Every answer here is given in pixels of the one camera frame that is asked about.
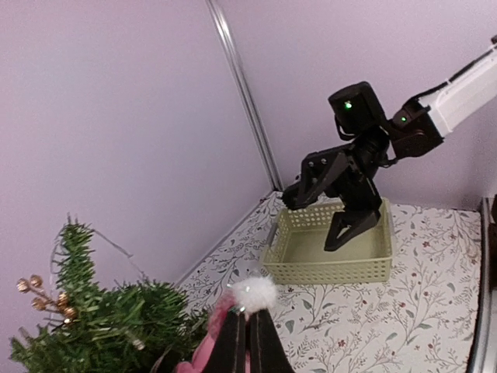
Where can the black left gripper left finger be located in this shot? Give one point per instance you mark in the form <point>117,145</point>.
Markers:
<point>229,351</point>

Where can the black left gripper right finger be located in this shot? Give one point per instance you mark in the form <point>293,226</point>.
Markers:
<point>266,353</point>

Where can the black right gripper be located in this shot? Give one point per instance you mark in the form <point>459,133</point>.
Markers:
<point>347,171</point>

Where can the pink white santa hat ornament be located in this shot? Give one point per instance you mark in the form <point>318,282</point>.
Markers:
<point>245,297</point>

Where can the clear string light garland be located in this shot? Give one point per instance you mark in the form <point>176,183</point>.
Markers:
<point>106,285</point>

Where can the small green christmas tree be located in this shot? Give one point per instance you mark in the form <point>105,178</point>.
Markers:
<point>175,332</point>

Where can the gold berry sprig ornament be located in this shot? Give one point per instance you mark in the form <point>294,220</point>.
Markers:
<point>43,302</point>

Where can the pink bow ornament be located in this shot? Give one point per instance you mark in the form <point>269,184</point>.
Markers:
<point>198,361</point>

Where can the floral patterned table mat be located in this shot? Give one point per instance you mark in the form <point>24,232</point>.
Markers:
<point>422,320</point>

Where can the front aluminium rail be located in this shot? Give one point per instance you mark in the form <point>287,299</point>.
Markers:
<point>483,350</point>

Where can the right aluminium frame post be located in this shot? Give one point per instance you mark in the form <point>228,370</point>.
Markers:
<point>235,63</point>

